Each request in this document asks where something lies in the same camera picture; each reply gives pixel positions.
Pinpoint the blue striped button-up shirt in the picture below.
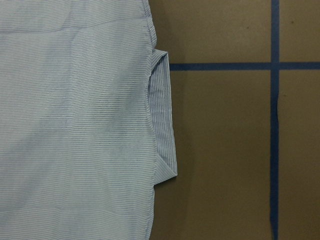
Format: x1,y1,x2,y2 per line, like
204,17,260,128
0,0,177,240

